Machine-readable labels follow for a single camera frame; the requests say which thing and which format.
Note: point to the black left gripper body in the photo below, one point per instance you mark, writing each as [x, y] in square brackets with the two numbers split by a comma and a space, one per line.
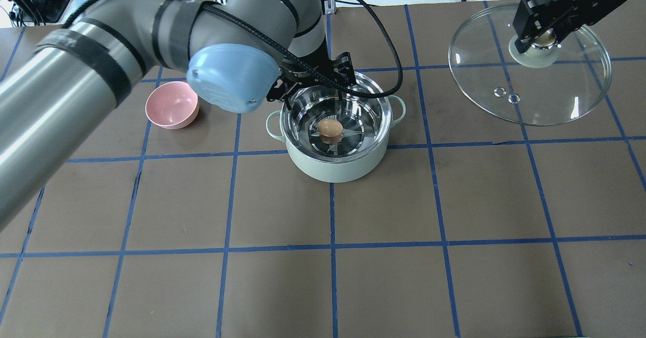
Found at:
[302, 73]

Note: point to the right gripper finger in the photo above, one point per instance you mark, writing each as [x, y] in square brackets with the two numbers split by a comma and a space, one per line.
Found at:
[562, 30]
[526, 35]

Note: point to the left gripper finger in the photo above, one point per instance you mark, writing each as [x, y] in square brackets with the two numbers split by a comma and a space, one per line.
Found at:
[345, 94]
[284, 97]

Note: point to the brown egg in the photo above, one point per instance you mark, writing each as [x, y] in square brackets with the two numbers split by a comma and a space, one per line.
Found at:
[329, 128]

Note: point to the glass pot lid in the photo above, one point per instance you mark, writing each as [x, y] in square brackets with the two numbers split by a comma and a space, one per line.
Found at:
[548, 85]

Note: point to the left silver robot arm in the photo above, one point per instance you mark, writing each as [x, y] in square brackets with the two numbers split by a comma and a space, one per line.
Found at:
[232, 55]

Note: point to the mint green electric pot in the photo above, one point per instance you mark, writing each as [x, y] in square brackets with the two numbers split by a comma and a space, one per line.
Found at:
[367, 124]

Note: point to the pink bowl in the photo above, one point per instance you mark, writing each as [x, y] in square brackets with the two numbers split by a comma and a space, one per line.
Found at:
[173, 105]

